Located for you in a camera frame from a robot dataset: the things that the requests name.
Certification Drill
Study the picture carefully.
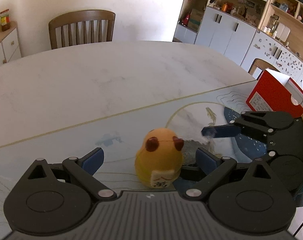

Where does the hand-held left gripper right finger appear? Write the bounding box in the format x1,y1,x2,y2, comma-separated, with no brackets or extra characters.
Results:
180,147,273,202

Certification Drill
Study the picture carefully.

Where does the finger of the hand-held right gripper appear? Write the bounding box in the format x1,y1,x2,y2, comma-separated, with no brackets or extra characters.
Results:
201,111,295,141
252,150,278,166

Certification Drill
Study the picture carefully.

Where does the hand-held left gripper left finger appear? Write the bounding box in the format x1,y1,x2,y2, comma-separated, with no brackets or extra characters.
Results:
24,147,117,202

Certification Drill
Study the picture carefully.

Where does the silver printed wrapper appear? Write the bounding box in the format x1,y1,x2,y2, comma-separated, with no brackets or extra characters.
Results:
182,134,217,167

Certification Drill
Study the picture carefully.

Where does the yellow bear toy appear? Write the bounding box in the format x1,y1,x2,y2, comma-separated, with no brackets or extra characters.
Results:
134,128,184,189

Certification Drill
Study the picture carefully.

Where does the red cardboard box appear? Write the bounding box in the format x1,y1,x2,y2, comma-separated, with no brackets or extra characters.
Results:
246,69,303,118

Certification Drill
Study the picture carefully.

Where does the wooden slat-back chair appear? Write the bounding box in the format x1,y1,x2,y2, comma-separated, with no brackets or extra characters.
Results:
248,58,272,77
48,9,116,50

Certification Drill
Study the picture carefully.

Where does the white sticker-covered cabinet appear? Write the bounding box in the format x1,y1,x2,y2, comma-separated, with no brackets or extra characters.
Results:
241,29,303,85

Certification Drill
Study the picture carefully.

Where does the brown cardboard carton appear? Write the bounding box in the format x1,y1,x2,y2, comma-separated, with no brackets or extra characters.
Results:
187,8,205,32

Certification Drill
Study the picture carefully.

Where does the large glass jar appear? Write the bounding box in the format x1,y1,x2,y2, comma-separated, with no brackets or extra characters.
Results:
268,15,280,34

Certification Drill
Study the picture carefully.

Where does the white sideboard cabinet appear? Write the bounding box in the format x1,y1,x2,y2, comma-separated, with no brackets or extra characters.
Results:
0,21,22,70

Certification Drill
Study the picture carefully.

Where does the red-lidded sauce jar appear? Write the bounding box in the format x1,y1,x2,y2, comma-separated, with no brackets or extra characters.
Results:
0,8,11,32

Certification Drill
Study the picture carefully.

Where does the grey wall cabinet unit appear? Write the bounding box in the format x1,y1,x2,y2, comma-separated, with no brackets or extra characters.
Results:
173,0,303,67

